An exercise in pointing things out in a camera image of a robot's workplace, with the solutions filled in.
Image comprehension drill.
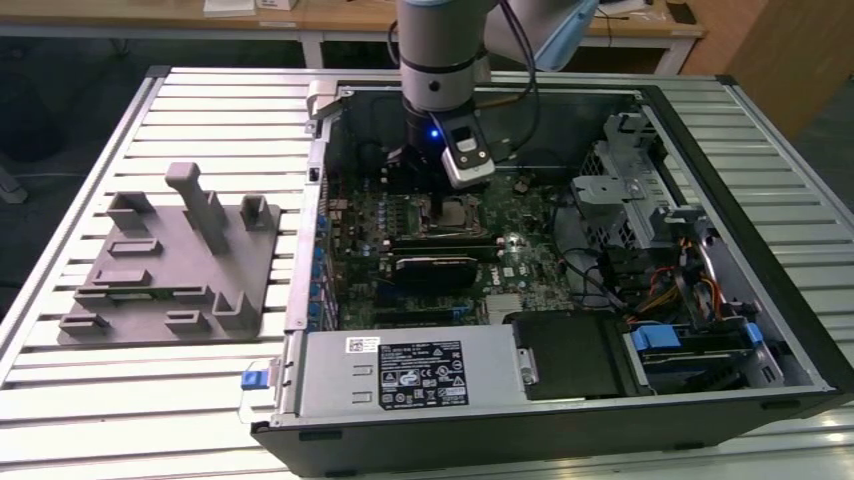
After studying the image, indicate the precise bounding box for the silver CPU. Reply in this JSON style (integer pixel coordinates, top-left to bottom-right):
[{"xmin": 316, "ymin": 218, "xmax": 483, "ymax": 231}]
[{"xmin": 443, "ymin": 197, "xmax": 483, "ymax": 229}]

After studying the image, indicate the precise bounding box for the CPU socket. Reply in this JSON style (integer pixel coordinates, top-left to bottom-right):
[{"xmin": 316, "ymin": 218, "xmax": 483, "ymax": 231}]
[{"xmin": 412, "ymin": 193, "xmax": 494, "ymax": 237}]

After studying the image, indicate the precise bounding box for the black graphics card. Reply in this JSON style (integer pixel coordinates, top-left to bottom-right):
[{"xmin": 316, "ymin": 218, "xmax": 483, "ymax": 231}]
[{"xmin": 392, "ymin": 256, "xmax": 479, "ymax": 291}]

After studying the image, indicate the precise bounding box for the green motherboard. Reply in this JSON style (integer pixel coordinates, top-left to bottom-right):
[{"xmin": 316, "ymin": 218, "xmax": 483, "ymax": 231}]
[{"xmin": 323, "ymin": 172, "xmax": 582, "ymax": 331}]

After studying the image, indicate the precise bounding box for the silver drive cage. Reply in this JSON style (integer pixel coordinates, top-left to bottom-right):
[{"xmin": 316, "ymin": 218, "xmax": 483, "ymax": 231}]
[{"xmin": 570, "ymin": 112, "xmax": 703, "ymax": 251}]

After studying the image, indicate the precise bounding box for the black expansion slot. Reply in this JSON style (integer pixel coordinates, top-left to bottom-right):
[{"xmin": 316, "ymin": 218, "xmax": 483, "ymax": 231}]
[{"xmin": 371, "ymin": 308, "xmax": 456, "ymax": 324}]

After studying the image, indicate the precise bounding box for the silver chipset heat sink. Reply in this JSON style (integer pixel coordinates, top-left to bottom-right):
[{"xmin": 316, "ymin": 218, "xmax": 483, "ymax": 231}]
[{"xmin": 485, "ymin": 293, "xmax": 526, "ymax": 324}]

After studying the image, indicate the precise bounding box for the grey parts rack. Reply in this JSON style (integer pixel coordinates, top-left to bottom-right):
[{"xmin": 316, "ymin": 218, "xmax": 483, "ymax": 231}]
[{"xmin": 58, "ymin": 160, "xmax": 286, "ymax": 347}]

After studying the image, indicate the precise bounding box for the silver power supply unit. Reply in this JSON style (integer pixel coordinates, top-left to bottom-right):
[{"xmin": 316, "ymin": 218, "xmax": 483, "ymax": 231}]
[{"xmin": 292, "ymin": 329, "xmax": 529, "ymax": 419}]

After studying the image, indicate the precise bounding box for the wooden desk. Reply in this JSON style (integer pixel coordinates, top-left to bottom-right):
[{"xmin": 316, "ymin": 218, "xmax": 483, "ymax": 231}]
[{"xmin": 0, "ymin": 0, "xmax": 709, "ymax": 76}]

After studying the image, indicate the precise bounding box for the blue disk carrier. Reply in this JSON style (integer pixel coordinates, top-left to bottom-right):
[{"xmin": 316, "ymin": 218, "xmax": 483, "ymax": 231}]
[{"xmin": 630, "ymin": 324, "xmax": 683, "ymax": 355}]

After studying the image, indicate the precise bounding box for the black PC case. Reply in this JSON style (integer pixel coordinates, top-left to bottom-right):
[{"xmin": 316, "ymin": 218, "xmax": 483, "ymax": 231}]
[{"xmin": 236, "ymin": 78, "xmax": 854, "ymax": 479}]

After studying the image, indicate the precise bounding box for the wooden cabinet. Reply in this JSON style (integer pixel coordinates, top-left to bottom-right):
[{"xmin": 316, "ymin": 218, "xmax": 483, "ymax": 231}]
[{"xmin": 679, "ymin": 0, "xmax": 854, "ymax": 146}]

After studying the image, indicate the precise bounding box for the silver disk bay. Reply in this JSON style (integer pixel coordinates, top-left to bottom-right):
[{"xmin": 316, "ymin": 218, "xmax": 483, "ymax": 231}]
[{"xmin": 623, "ymin": 319, "xmax": 793, "ymax": 396}]

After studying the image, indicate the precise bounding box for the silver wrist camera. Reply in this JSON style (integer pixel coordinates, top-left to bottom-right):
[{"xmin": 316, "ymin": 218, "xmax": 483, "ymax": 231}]
[{"xmin": 438, "ymin": 124, "xmax": 497, "ymax": 190}]

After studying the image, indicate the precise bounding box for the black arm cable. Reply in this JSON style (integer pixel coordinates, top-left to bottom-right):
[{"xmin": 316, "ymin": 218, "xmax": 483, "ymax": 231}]
[{"xmin": 494, "ymin": 0, "xmax": 543, "ymax": 164}]

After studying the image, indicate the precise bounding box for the black internal cable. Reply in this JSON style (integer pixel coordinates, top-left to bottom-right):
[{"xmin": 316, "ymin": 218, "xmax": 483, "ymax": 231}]
[{"xmin": 559, "ymin": 247, "xmax": 627, "ymax": 312}]

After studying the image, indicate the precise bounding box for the red yellow wire bundle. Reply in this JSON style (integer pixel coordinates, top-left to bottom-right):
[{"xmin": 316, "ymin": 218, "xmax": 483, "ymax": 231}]
[{"xmin": 623, "ymin": 267, "xmax": 727, "ymax": 322}]

